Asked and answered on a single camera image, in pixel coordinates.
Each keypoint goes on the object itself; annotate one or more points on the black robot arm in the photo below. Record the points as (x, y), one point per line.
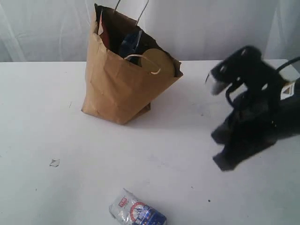
(266, 102)

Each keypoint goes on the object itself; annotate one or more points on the white backdrop curtain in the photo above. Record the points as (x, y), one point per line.
(57, 30)

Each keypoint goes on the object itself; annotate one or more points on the brown paper bag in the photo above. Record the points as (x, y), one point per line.
(119, 89)

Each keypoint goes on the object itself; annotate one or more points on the spaghetti packet blue and orange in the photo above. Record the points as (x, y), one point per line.
(130, 44)

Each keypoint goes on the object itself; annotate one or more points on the white blue sugar packet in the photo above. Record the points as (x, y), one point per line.
(127, 209)

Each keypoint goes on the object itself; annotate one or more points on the brown paper pouch orange label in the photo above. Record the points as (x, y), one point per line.
(104, 34)

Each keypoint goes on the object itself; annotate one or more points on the clear jar with gold lid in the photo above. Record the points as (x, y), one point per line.
(157, 61)

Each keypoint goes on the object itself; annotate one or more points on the small clear plastic scrap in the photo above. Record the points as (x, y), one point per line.
(55, 163)

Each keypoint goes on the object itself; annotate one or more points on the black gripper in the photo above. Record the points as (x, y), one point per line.
(255, 135)

